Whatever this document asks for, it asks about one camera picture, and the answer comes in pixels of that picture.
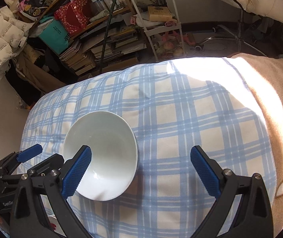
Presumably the long dark reaching pole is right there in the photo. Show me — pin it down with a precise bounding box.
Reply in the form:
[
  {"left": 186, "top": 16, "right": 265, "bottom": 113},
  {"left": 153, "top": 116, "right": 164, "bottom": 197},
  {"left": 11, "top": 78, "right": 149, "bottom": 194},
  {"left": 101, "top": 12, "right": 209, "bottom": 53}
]
[{"left": 99, "top": 0, "right": 116, "bottom": 74}]

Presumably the plain white bowl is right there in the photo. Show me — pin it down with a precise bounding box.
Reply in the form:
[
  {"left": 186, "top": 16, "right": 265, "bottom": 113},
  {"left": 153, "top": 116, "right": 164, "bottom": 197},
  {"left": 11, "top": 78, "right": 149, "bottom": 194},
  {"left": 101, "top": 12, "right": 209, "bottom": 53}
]
[{"left": 62, "top": 111, "right": 138, "bottom": 202}]

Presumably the white rolling cart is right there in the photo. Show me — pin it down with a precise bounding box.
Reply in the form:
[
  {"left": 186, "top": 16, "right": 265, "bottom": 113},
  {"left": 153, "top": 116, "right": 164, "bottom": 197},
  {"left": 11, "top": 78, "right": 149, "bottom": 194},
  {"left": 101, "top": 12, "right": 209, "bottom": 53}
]
[{"left": 131, "top": 0, "right": 186, "bottom": 61}]

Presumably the brown hanging coat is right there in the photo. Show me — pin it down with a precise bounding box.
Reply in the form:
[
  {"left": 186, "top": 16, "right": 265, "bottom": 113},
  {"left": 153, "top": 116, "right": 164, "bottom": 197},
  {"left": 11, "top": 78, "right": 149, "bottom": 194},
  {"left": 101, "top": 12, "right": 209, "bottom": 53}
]
[{"left": 13, "top": 44, "right": 66, "bottom": 94}]

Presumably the teal shopping bag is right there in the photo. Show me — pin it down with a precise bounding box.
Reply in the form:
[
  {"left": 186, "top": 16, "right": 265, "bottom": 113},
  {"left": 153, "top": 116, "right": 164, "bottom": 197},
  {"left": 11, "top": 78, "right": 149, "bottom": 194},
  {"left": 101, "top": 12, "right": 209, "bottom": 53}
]
[{"left": 37, "top": 16, "right": 69, "bottom": 55}]

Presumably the blue plaid tablecloth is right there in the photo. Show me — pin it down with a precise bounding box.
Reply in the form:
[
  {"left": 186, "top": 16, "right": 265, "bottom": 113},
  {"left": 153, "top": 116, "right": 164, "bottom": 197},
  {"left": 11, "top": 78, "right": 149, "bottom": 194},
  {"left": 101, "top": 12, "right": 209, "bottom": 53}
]
[{"left": 18, "top": 58, "right": 277, "bottom": 237}]

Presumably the large cherry plate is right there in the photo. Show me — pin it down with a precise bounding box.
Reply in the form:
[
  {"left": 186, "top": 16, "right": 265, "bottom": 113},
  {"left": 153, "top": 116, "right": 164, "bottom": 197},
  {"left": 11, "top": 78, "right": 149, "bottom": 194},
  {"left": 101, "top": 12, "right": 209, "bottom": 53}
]
[{"left": 48, "top": 215, "right": 66, "bottom": 236}]

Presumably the yellow box on cart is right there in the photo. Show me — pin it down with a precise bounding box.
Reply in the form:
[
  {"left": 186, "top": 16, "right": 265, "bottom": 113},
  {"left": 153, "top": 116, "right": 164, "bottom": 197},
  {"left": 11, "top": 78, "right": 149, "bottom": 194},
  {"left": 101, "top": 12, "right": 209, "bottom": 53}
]
[{"left": 148, "top": 6, "right": 173, "bottom": 22}]

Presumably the stack of books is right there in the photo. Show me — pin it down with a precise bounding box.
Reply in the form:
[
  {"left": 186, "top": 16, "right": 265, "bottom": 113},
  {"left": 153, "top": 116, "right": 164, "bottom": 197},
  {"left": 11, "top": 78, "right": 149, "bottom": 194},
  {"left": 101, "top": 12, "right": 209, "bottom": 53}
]
[{"left": 59, "top": 41, "right": 96, "bottom": 76}]

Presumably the wooden shelf unit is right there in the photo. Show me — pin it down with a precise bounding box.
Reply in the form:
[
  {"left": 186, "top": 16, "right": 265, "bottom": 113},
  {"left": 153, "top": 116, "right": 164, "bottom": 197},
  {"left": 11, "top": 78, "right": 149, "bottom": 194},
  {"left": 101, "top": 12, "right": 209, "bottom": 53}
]
[{"left": 28, "top": 0, "right": 150, "bottom": 84}]

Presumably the red gift bag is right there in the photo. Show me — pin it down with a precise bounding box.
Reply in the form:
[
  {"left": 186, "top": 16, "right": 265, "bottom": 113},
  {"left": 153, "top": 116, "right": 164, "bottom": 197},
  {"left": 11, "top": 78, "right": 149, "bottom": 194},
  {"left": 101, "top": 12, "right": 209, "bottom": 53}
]
[{"left": 54, "top": 0, "right": 92, "bottom": 36}]

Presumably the white puffer jacket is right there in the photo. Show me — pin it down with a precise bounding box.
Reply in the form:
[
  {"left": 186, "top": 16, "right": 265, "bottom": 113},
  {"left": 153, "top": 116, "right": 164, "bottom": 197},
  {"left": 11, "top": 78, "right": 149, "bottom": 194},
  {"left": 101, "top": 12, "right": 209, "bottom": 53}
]
[{"left": 0, "top": 6, "right": 32, "bottom": 79}]

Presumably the black patterned tote bag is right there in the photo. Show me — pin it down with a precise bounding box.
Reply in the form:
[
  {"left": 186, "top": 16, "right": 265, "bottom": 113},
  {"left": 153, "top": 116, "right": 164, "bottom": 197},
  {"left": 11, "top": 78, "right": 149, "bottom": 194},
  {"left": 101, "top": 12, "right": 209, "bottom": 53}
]
[{"left": 17, "top": 0, "right": 48, "bottom": 22}]

